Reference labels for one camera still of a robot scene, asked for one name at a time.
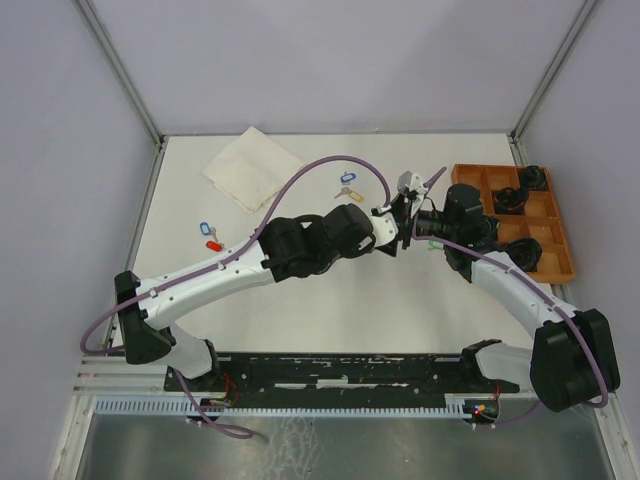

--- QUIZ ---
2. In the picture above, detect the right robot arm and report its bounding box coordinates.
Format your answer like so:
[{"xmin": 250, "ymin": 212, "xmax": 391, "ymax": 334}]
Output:
[{"xmin": 391, "ymin": 180, "xmax": 620, "ymax": 412}]

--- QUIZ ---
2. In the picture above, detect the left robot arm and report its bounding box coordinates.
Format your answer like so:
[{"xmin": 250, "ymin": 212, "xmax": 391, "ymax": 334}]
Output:
[{"xmin": 114, "ymin": 204, "xmax": 399, "ymax": 390}]

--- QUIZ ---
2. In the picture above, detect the yellow tag key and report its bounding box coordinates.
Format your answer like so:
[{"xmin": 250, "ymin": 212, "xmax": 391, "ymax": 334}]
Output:
[{"xmin": 334, "ymin": 187, "xmax": 365, "ymax": 203}]

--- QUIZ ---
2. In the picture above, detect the blue tag upper key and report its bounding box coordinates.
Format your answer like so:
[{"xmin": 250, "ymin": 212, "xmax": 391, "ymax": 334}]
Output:
[{"xmin": 340, "ymin": 172, "xmax": 357, "ymax": 185}]

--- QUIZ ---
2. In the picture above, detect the blue tag key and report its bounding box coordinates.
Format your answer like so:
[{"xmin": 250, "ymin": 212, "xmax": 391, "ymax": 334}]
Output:
[
  {"xmin": 199, "ymin": 222, "xmax": 218, "ymax": 242},
  {"xmin": 340, "ymin": 172, "xmax": 357, "ymax": 185}
]

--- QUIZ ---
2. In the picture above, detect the floral fabric bundle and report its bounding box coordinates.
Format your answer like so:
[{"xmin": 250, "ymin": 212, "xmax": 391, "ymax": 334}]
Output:
[{"xmin": 481, "ymin": 216, "xmax": 499, "ymax": 240}]

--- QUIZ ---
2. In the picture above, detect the black fabric bundle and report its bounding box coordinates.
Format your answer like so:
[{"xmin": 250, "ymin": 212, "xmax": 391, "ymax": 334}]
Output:
[
  {"xmin": 518, "ymin": 165, "xmax": 548, "ymax": 191},
  {"xmin": 492, "ymin": 187, "xmax": 529, "ymax": 215},
  {"xmin": 504, "ymin": 237, "xmax": 543, "ymax": 272}
]

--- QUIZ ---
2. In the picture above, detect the black fabric bundle bottom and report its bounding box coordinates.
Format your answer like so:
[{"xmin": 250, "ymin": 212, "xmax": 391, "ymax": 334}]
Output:
[{"xmin": 504, "ymin": 237, "xmax": 543, "ymax": 272}]

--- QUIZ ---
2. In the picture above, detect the black fabric bundle top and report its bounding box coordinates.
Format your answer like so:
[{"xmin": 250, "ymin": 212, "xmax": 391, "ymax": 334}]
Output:
[{"xmin": 518, "ymin": 165, "xmax": 548, "ymax": 191}]

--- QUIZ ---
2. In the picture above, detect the wooden compartment tray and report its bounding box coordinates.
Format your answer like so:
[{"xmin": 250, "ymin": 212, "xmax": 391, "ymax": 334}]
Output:
[{"xmin": 451, "ymin": 164, "xmax": 576, "ymax": 285}]

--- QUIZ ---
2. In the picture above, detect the black mounting plate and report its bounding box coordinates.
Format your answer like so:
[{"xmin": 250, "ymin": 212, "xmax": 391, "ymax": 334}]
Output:
[{"xmin": 187, "ymin": 352, "xmax": 520, "ymax": 410}]

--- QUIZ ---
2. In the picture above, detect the white folded cloth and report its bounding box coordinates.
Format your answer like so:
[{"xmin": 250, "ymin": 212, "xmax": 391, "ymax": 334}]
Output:
[{"xmin": 201, "ymin": 127, "xmax": 304, "ymax": 214}]

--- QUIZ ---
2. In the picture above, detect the red tag key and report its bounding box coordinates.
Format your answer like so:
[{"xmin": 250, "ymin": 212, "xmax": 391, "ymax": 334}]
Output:
[{"xmin": 205, "ymin": 240, "xmax": 225, "ymax": 252}]

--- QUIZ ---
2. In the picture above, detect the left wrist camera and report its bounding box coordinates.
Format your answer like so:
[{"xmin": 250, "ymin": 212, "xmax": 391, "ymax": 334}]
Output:
[{"xmin": 369, "ymin": 209, "xmax": 398, "ymax": 248}]

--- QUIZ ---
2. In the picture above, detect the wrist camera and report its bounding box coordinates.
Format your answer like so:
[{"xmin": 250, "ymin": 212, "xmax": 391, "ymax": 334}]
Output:
[
  {"xmin": 397, "ymin": 171, "xmax": 428, "ymax": 196},
  {"xmin": 369, "ymin": 209, "xmax": 398, "ymax": 248}
]

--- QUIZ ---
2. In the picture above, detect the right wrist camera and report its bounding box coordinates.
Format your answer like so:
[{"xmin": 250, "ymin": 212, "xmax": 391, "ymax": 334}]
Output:
[{"xmin": 397, "ymin": 171, "xmax": 428, "ymax": 196}]

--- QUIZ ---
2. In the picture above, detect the right aluminium frame post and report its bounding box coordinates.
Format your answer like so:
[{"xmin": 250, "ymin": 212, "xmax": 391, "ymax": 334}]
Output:
[{"xmin": 510, "ymin": 0, "xmax": 602, "ymax": 143}]

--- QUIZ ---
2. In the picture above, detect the aluminium frame post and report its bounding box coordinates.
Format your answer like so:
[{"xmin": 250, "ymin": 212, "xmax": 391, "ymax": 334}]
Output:
[
  {"xmin": 71, "ymin": 0, "xmax": 164, "ymax": 145},
  {"xmin": 510, "ymin": 0, "xmax": 602, "ymax": 143}
]

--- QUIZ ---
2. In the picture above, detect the grey slotted cable duct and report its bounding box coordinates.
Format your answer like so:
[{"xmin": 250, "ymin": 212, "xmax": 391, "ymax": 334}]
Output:
[{"xmin": 93, "ymin": 393, "xmax": 474, "ymax": 417}]

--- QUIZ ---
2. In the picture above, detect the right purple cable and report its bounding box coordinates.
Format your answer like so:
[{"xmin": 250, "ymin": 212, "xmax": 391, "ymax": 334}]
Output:
[{"xmin": 419, "ymin": 166, "xmax": 611, "ymax": 430}]

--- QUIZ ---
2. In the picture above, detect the aluminium rail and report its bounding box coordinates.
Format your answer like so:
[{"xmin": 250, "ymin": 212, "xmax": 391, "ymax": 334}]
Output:
[{"xmin": 73, "ymin": 356, "xmax": 167, "ymax": 396}]

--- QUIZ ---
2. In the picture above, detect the left aluminium frame post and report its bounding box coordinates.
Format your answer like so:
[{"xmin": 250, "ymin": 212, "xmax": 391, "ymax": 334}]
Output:
[{"xmin": 71, "ymin": 0, "xmax": 164, "ymax": 145}]

